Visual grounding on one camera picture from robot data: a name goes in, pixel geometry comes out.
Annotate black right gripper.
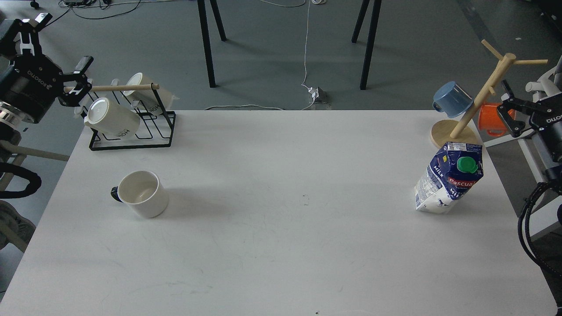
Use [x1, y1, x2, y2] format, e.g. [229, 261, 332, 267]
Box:
[497, 79, 562, 163]

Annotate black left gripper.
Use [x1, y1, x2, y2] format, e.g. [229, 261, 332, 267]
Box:
[0, 13, 94, 123]

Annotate blue white milk carton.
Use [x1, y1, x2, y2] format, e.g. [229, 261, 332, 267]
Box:
[414, 142, 484, 214]

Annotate white mug black handle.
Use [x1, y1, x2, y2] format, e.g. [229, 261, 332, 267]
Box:
[110, 171, 169, 218]

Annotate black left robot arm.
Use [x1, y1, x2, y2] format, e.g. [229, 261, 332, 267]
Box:
[0, 13, 93, 144]

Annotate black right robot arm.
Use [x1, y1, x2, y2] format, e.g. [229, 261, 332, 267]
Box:
[497, 79, 562, 278]

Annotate orange mug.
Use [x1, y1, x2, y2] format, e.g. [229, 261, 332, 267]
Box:
[476, 102, 507, 137]

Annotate blue mug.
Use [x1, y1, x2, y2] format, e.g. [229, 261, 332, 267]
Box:
[433, 81, 474, 118]

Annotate wooden mug tree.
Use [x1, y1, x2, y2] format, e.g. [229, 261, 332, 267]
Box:
[430, 39, 548, 148]

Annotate white mug on rack front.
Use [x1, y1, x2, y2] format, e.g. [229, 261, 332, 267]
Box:
[83, 97, 141, 139]

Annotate white mug on rack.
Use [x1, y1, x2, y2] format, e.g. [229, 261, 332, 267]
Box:
[83, 97, 141, 139]
[123, 72, 177, 115]

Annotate white office chair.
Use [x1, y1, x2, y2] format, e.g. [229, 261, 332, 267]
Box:
[483, 56, 562, 242]

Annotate white mug on rack rear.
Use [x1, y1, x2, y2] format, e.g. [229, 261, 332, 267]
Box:
[123, 72, 177, 115]

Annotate black table legs left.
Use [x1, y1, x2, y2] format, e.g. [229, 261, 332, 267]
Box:
[196, 0, 227, 88]

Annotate black table legs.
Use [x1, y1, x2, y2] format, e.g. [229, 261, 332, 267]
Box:
[196, 0, 227, 88]
[351, 0, 382, 90]

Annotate black table legs right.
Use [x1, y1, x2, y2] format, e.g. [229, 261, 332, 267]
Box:
[351, 0, 382, 90]

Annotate grey power adapter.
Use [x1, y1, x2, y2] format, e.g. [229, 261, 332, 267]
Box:
[308, 86, 328, 104]

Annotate black floor cables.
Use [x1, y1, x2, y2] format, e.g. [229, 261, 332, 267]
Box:
[30, 0, 142, 28]

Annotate black wire mug rack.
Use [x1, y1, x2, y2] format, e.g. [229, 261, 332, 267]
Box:
[74, 80, 177, 151]

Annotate white floor cable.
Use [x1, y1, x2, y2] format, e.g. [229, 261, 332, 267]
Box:
[205, 0, 326, 111]

